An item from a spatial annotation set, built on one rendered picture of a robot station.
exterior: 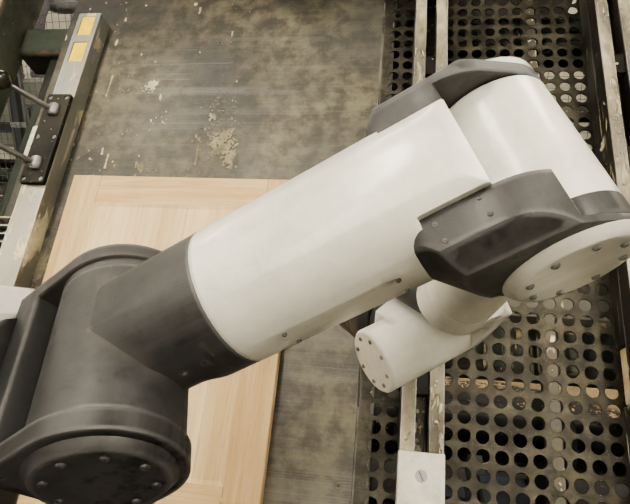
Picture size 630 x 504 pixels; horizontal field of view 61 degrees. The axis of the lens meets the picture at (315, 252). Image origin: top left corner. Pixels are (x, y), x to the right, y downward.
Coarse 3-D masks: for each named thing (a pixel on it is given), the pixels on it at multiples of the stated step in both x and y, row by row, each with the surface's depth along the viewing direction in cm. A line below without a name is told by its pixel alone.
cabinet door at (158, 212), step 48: (96, 192) 100; (144, 192) 99; (192, 192) 98; (240, 192) 96; (96, 240) 97; (144, 240) 96; (240, 384) 83; (192, 432) 82; (240, 432) 81; (192, 480) 79; (240, 480) 78
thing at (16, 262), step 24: (96, 24) 114; (72, 48) 113; (96, 48) 114; (72, 72) 110; (72, 120) 107; (72, 144) 107; (24, 192) 100; (48, 192) 101; (24, 216) 98; (48, 216) 101; (24, 240) 96; (0, 264) 95; (24, 264) 95
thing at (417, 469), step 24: (432, 0) 103; (432, 24) 103; (432, 48) 101; (432, 72) 95; (408, 384) 75; (432, 384) 75; (408, 408) 74; (432, 408) 73; (408, 432) 73; (432, 432) 72; (408, 456) 71; (432, 456) 71; (408, 480) 70; (432, 480) 70
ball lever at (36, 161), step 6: (0, 144) 96; (6, 150) 96; (12, 150) 97; (18, 156) 98; (24, 156) 99; (36, 156) 100; (30, 162) 100; (36, 162) 100; (30, 168) 100; (36, 168) 100
